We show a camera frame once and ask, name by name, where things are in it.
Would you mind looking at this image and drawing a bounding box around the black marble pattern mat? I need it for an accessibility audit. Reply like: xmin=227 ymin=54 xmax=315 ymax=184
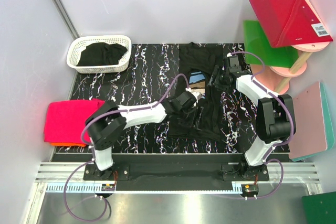
xmin=70 ymin=44 xmax=256 ymax=154

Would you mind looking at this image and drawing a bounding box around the aluminium rail frame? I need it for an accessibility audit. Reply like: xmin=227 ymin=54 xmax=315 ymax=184
xmin=25 ymin=162 xmax=322 ymax=223

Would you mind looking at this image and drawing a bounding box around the red plastic folder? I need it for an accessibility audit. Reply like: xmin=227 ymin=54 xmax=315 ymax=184
xmin=249 ymin=0 xmax=333 ymax=48

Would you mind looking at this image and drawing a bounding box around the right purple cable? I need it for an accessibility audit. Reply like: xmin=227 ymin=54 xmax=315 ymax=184
xmin=227 ymin=51 xmax=296 ymax=200

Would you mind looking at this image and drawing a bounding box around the black shirt in basket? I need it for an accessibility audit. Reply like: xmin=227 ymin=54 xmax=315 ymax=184
xmin=77 ymin=42 xmax=128 ymax=67

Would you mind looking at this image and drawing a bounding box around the teal board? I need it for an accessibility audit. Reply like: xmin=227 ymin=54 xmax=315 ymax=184
xmin=290 ymin=82 xmax=335 ymax=163

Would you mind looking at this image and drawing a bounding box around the folded pink t-shirt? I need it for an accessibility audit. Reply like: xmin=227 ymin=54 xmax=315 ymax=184
xmin=44 ymin=99 xmax=104 ymax=144

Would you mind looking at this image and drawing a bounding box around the folded orange t-shirt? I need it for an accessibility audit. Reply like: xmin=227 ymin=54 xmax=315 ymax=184
xmin=50 ymin=143 xmax=87 ymax=147

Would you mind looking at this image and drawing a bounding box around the pink wooden tiered shelf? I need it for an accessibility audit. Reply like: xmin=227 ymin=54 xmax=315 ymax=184
xmin=256 ymin=0 xmax=330 ymax=94

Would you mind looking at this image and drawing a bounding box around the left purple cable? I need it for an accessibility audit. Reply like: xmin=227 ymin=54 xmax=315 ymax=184
xmin=62 ymin=73 xmax=192 ymax=221

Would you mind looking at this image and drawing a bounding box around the purple cable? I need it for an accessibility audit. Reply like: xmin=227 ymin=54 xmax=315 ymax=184
xmin=62 ymin=73 xmax=192 ymax=221
xmin=227 ymin=51 xmax=296 ymax=200

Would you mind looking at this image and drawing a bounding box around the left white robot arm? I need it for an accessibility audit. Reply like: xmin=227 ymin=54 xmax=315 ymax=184
xmin=83 ymin=88 xmax=202 ymax=171

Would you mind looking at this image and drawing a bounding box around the black printed t-shirt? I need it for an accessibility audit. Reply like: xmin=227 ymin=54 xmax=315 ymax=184
xmin=168 ymin=42 xmax=224 ymax=141

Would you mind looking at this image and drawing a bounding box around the green plastic sheet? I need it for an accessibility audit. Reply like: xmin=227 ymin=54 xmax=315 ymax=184
xmin=243 ymin=20 xmax=299 ymax=68

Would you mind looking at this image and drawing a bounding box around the dark green board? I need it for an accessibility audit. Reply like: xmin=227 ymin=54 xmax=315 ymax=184
xmin=302 ymin=192 xmax=336 ymax=224

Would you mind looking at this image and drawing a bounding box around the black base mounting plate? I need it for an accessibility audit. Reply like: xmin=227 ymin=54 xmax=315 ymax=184
xmin=83 ymin=154 xmax=269 ymax=192

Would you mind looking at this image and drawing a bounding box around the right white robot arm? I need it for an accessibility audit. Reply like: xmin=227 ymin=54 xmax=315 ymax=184
xmin=208 ymin=52 xmax=296 ymax=179

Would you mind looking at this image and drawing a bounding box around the white plastic laundry basket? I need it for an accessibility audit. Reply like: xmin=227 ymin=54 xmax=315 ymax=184
xmin=66 ymin=35 xmax=132 ymax=74

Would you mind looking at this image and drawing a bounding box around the pink clipboard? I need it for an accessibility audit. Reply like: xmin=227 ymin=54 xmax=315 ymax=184
xmin=288 ymin=81 xmax=330 ymax=159

